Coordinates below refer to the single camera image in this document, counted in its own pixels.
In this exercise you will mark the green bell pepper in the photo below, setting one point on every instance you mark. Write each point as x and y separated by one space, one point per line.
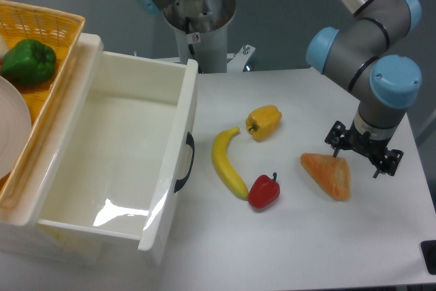
29 63

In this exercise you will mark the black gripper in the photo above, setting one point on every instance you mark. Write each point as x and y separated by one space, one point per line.
385 161

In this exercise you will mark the red bell pepper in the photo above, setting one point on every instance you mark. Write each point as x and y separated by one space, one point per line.
264 191

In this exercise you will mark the black device at edge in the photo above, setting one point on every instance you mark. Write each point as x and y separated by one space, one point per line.
428 249

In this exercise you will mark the yellow banana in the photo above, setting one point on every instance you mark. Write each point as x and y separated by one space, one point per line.
223 166

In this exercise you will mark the white plate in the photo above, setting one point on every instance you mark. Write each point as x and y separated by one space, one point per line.
15 125

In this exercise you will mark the orange triangle bread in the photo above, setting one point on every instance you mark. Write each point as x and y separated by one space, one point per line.
332 174

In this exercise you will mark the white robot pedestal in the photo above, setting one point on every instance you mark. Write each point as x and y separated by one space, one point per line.
201 32

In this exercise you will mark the white drawer cabinet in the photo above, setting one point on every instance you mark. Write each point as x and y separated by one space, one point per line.
25 192

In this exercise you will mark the yellow woven basket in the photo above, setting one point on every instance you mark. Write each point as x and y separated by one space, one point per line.
41 41

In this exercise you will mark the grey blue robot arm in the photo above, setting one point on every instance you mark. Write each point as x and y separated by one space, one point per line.
356 59

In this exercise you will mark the yellow bell pepper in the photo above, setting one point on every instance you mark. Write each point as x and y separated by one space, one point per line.
263 121

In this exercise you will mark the white plastic drawer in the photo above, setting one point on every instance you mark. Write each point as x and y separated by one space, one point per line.
130 152

